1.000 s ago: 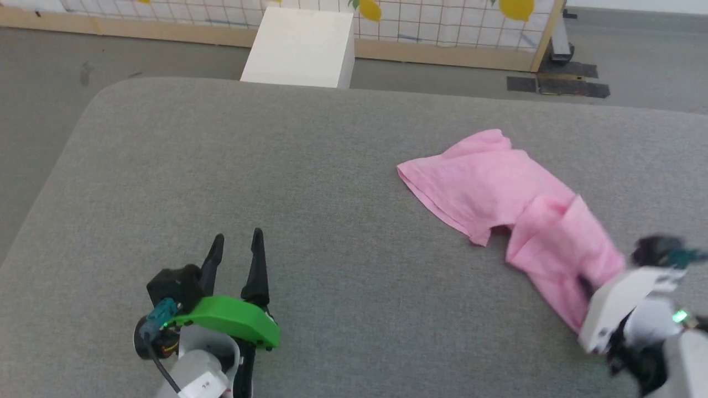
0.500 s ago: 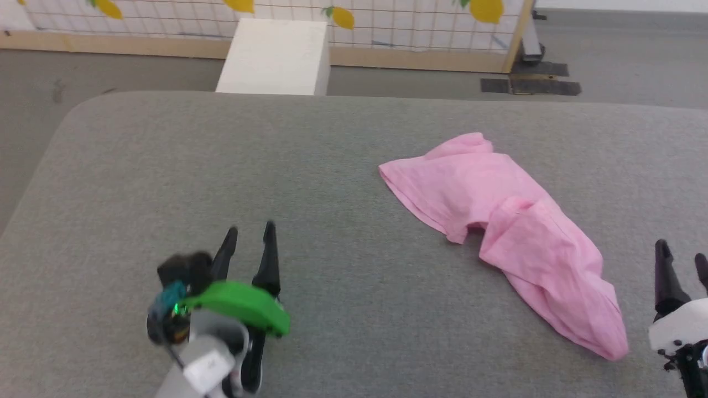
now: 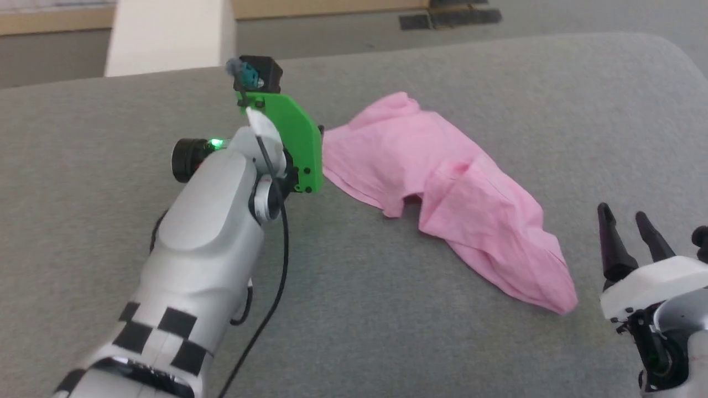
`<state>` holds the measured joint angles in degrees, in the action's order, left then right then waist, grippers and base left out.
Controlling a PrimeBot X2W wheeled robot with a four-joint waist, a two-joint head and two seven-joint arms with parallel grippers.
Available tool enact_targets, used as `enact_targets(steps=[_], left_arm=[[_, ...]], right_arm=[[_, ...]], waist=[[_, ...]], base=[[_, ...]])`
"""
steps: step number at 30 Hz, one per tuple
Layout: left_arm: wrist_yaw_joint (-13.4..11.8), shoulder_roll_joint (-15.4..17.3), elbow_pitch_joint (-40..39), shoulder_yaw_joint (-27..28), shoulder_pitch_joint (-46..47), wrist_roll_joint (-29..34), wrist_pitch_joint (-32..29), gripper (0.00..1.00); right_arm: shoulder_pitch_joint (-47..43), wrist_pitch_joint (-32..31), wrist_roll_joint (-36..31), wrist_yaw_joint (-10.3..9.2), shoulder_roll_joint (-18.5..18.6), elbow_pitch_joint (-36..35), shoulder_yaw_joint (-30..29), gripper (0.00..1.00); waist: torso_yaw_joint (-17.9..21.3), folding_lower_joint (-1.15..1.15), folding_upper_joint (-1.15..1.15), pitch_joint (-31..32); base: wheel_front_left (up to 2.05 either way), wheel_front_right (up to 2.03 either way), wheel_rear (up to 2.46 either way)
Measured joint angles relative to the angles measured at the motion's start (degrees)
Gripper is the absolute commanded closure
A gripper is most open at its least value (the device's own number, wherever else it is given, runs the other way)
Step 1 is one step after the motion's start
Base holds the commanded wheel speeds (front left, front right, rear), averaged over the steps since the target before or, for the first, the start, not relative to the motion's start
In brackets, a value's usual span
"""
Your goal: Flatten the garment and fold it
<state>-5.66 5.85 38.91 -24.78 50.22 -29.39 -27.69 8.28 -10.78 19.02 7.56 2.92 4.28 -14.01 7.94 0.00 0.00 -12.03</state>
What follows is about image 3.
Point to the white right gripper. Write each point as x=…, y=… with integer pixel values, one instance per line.
x=652, y=282

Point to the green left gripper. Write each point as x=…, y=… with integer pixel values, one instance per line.
x=293, y=138

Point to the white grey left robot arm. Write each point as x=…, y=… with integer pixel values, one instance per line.
x=204, y=237

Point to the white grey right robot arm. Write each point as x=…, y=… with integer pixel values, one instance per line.
x=683, y=331

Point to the pink garment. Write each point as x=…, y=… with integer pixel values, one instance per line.
x=442, y=188

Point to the white pillar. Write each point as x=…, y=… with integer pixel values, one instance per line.
x=171, y=36

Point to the grey fabric sofa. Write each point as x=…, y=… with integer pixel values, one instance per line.
x=387, y=320

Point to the beige wooden baseboard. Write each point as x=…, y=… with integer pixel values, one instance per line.
x=55, y=21

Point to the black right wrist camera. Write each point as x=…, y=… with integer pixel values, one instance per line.
x=701, y=243

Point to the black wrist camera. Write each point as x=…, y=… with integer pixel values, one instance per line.
x=264, y=71
x=701, y=243

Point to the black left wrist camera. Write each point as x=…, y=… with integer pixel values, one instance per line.
x=264, y=71

